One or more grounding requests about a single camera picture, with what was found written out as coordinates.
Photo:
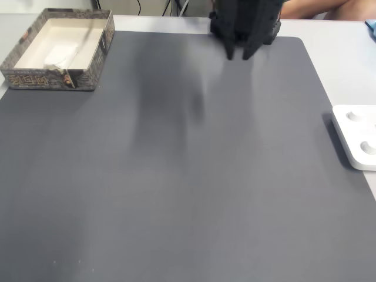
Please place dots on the blue flat object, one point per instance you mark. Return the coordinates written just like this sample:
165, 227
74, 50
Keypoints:
372, 28

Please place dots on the white block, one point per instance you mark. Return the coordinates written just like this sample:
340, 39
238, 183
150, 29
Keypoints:
61, 54

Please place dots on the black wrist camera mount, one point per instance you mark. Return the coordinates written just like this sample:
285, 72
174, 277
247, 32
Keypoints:
249, 17

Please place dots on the stone-patterned cardboard box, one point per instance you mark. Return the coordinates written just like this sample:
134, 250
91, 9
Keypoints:
88, 79

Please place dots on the grey table mat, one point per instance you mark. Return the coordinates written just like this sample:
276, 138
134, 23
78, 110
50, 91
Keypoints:
176, 176

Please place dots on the white tray with round dimples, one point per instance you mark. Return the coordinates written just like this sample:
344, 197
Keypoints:
355, 138

